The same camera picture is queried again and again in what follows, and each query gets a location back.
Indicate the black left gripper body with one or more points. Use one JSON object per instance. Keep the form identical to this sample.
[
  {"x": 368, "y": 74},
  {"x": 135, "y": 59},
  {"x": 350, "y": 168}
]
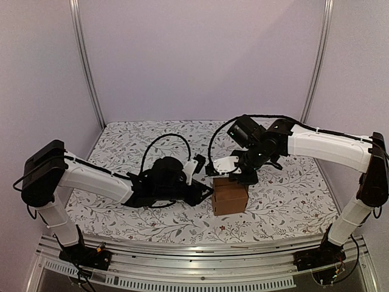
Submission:
[{"x": 163, "y": 193}]

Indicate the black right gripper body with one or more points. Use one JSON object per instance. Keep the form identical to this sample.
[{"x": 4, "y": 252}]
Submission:
[{"x": 244, "y": 175}]

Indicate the brown cardboard box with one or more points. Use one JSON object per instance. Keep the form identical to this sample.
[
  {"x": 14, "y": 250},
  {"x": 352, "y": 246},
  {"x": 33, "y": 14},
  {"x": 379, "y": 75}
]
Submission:
[{"x": 229, "y": 197}]

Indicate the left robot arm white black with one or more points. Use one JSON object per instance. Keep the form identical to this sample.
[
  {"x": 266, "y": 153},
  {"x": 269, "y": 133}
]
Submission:
[{"x": 53, "y": 167}]

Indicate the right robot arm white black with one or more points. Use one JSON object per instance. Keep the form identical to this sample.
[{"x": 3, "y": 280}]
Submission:
[{"x": 286, "y": 137}]

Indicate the floral patterned table mat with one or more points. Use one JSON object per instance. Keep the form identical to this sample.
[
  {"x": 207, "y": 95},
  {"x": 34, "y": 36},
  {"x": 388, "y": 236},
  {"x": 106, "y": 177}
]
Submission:
[{"x": 291, "y": 202}]

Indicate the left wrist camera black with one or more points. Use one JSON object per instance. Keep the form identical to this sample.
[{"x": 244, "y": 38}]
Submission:
[{"x": 193, "y": 166}]

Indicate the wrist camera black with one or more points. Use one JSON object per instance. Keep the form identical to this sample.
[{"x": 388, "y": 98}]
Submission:
[
  {"x": 223, "y": 166},
  {"x": 193, "y": 166}
]

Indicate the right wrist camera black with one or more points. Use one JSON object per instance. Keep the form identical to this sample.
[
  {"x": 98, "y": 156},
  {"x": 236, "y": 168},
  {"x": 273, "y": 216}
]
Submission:
[{"x": 223, "y": 166}]

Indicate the front aluminium rail base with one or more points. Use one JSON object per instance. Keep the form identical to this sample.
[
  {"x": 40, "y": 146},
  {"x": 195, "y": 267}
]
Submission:
[{"x": 255, "y": 266}]

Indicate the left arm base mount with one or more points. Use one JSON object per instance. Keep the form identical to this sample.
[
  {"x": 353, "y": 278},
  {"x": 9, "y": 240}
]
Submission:
[{"x": 81, "y": 255}]

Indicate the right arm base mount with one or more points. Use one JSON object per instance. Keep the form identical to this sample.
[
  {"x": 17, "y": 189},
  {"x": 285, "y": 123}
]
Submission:
[{"x": 326, "y": 254}]

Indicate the left aluminium frame post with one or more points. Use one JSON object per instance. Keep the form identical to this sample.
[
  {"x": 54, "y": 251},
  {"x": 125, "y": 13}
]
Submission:
[{"x": 84, "y": 60}]

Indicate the aluminium frame post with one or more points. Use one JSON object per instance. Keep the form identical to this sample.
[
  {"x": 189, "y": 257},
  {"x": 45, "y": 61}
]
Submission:
[
  {"x": 319, "y": 59},
  {"x": 84, "y": 60}
]

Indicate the right aluminium frame post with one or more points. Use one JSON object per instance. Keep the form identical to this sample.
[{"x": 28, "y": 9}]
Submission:
[{"x": 319, "y": 59}]

